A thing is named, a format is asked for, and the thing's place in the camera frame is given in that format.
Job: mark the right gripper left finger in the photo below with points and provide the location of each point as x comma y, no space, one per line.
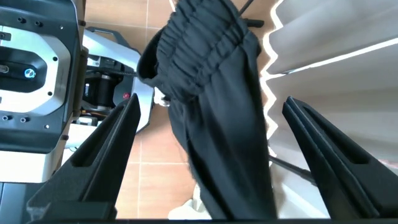
93,186

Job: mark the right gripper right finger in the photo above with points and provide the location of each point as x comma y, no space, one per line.
342,186

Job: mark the black shorts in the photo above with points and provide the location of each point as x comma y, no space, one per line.
217,124

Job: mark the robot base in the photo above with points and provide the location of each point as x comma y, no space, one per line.
31,93

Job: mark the beige curtain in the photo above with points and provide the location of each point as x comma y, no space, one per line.
342,77

